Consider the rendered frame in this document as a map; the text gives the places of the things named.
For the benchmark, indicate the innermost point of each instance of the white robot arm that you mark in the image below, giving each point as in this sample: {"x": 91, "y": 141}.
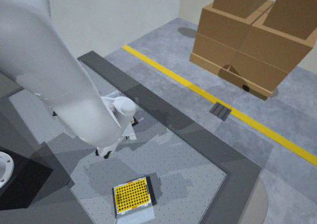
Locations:
{"x": 35, "y": 56}

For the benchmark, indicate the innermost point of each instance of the yellow pipette tip rack plate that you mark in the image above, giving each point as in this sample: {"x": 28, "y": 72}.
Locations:
{"x": 130, "y": 195}

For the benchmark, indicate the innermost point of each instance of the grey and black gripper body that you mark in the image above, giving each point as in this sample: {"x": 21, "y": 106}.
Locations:
{"x": 104, "y": 150}

